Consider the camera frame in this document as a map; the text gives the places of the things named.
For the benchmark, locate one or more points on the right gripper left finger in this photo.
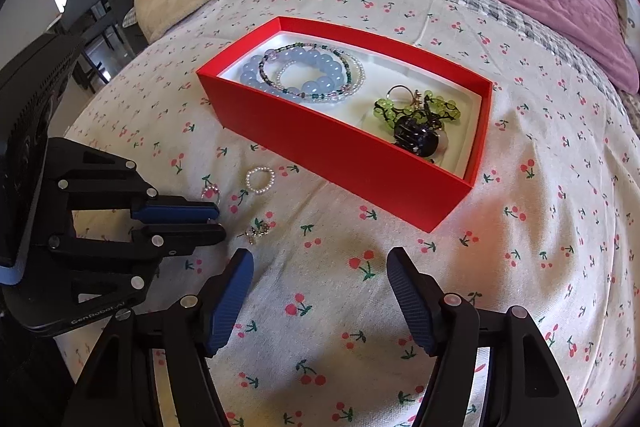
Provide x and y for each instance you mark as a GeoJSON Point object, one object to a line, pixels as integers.
{"type": "Point", "coordinates": [117, 385]}

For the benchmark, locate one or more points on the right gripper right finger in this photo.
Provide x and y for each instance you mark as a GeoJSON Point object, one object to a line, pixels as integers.
{"type": "Point", "coordinates": [524, 387]}

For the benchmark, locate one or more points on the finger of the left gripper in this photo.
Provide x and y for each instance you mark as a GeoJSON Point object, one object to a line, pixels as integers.
{"type": "Point", "coordinates": [178, 239]}
{"type": "Point", "coordinates": [175, 212]}

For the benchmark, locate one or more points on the green black bead ornament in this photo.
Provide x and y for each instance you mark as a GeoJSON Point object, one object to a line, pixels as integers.
{"type": "Point", "coordinates": [417, 119]}

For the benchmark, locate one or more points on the cherry print bed sheet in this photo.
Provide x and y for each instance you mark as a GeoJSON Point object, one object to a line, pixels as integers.
{"type": "Point", "coordinates": [552, 224]}

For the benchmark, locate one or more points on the dark chair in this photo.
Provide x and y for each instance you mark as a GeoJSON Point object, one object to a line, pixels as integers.
{"type": "Point", "coordinates": [91, 19]}

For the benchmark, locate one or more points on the red cardboard box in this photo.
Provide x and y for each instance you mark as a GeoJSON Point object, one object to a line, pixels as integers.
{"type": "Point", "coordinates": [343, 141]}

